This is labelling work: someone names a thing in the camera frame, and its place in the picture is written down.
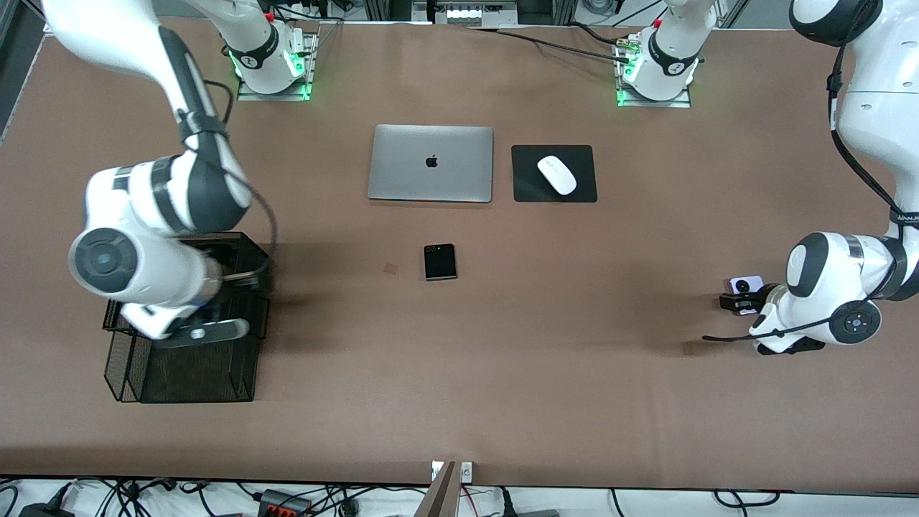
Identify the silver closed laptop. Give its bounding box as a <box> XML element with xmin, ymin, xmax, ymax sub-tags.
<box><xmin>368</xmin><ymin>124</ymin><xmax>495</xmax><ymax>204</ymax></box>

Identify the black mesh two-tier tray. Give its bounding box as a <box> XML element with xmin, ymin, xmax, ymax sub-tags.
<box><xmin>103</xmin><ymin>231</ymin><xmax>272</xmax><ymax>404</ymax></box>

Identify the white power strip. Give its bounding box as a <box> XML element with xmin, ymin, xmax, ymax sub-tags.
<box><xmin>413</xmin><ymin>0</ymin><xmax>519</xmax><ymax>27</ymax></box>

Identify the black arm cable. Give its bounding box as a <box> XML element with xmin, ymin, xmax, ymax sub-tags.
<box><xmin>203</xmin><ymin>79</ymin><xmax>279</xmax><ymax>285</ymax></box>
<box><xmin>702</xmin><ymin>43</ymin><xmax>908</xmax><ymax>343</ymax></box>

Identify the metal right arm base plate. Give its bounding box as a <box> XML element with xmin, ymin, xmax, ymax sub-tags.
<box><xmin>237</xmin><ymin>32</ymin><xmax>319</xmax><ymax>102</ymax></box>

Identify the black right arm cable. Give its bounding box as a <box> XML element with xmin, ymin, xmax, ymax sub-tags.
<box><xmin>203</xmin><ymin>79</ymin><xmax>279</xmax><ymax>285</ymax></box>

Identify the black power cable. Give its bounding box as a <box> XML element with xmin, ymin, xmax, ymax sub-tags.
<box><xmin>567</xmin><ymin>22</ymin><xmax>622</xmax><ymax>45</ymax></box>
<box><xmin>465</xmin><ymin>26</ymin><xmax>633</xmax><ymax>64</ymax></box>

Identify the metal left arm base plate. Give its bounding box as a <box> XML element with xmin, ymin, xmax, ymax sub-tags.
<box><xmin>615</xmin><ymin>32</ymin><xmax>692</xmax><ymax>108</ymax></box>

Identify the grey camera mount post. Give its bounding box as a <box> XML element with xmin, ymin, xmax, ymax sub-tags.
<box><xmin>415</xmin><ymin>461</ymin><xmax>474</xmax><ymax>517</ymax></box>

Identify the black flip phone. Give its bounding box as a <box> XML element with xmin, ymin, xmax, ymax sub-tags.
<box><xmin>423</xmin><ymin>243</ymin><xmax>458</xmax><ymax>282</ymax></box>

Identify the black orange power strip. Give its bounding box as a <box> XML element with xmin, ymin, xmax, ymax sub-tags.
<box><xmin>258</xmin><ymin>488</ymin><xmax>313</xmax><ymax>517</ymax></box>

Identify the white computer mouse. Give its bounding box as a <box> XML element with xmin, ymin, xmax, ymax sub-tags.
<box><xmin>537</xmin><ymin>155</ymin><xmax>577</xmax><ymax>195</ymax></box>

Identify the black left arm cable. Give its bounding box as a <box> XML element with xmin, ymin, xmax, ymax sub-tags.
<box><xmin>702</xmin><ymin>43</ymin><xmax>908</xmax><ymax>343</ymax></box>

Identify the black mouse pad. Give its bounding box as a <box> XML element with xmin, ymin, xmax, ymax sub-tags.
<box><xmin>511</xmin><ymin>144</ymin><xmax>598</xmax><ymax>203</ymax></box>

